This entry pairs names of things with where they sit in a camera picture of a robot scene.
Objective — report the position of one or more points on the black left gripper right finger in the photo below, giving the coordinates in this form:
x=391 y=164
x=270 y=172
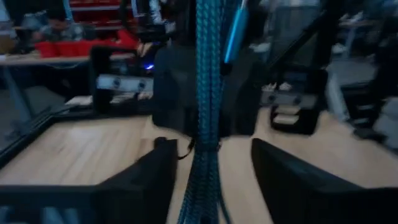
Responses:
x=295 y=193

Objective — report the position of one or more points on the rack with red bins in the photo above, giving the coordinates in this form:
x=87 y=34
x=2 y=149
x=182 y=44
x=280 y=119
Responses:
x=99 y=12

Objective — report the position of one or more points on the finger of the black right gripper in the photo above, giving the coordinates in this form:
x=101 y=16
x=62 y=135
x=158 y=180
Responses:
x=174 y=93
x=242 y=99

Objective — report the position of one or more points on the wooden work table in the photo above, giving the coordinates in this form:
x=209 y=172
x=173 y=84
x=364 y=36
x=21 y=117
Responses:
x=46 y=59

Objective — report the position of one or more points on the black aluminium table frame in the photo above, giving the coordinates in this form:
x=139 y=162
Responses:
x=66 y=112

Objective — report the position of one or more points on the red storage bin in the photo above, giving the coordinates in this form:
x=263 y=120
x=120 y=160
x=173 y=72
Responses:
x=62 y=48

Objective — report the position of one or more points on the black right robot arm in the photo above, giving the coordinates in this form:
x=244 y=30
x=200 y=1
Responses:
x=186 y=25

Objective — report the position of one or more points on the person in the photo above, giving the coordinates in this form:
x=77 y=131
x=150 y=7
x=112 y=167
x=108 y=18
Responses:
x=59 y=28

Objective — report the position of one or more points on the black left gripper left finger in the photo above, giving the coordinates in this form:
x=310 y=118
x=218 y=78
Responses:
x=146 y=186

